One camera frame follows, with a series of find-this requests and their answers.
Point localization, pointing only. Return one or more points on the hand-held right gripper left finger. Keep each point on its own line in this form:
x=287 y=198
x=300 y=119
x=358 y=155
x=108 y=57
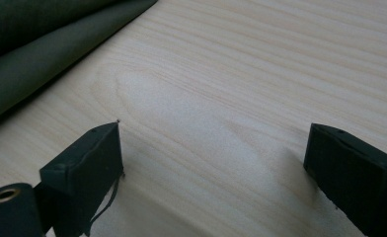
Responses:
x=83 y=164

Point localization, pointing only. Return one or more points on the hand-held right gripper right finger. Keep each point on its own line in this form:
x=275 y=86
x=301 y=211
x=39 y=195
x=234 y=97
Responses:
x=356 y=174

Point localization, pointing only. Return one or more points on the olive green pants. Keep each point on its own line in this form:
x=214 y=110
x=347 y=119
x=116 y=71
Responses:
x=33 y=49

